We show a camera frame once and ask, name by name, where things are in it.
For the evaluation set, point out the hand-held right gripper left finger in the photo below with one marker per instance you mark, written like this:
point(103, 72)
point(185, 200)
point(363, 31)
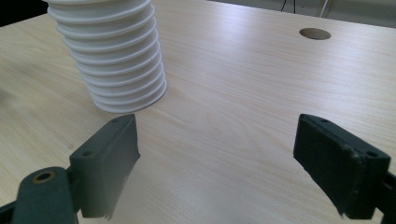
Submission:
point(102, 168)

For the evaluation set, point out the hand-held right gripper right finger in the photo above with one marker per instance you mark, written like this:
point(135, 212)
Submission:
point(339, 168)

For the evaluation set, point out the stack of white paper cups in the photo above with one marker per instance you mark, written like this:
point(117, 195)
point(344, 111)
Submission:
point(115, 56)

